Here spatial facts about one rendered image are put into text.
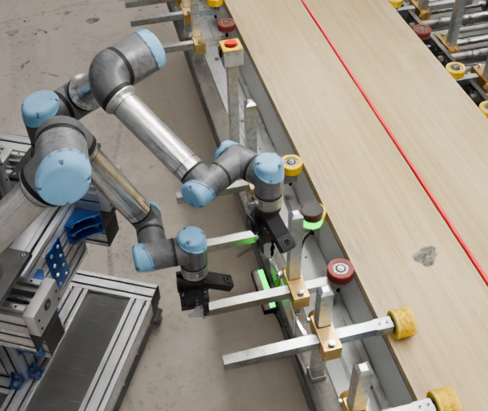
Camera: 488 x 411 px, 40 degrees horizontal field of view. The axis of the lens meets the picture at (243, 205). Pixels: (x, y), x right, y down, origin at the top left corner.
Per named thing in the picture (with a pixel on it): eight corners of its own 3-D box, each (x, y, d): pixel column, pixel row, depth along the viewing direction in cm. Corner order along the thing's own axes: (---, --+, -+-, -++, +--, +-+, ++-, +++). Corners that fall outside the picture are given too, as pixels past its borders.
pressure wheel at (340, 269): (330, 303, 202) (332, 280, 194) (321, 283, 208) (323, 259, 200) (354, 298, 204) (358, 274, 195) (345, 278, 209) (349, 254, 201)
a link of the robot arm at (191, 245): (171, 227, 174) (203, 221, 175) (174, 254, 182) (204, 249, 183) (176, 248, 168) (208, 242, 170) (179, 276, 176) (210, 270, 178)
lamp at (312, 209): (301, 269, 196) (305, 218, 181) (296, 255, 200) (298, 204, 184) (320, 265, 197) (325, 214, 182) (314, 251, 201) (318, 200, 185)
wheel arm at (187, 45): (138, 59, 302) (138, 50, 299) (138, 55, 304) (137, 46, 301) (232, 45, 309) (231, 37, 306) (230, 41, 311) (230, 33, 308)
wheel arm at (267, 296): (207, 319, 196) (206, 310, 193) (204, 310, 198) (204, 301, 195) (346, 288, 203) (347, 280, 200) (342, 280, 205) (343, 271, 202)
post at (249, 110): (248, 210, 247) (246, 104, 214) (246, 204, 250) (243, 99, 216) (257, 208, 248) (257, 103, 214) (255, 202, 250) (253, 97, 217)
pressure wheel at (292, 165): (296, 195, 236) (296, 170, 228) (275, 187, 239) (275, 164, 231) (305, 181, 241) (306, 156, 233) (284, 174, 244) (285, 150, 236)
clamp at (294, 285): (293, 310, 198) (293, 299, 194) (280, 276, 207) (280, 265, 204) (311, 306, 199) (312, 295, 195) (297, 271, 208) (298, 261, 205)
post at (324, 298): (311, 394, 199) (321, 295, 165) (307, 383, 202) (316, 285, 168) (323, 391, 200) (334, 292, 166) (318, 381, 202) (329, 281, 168)
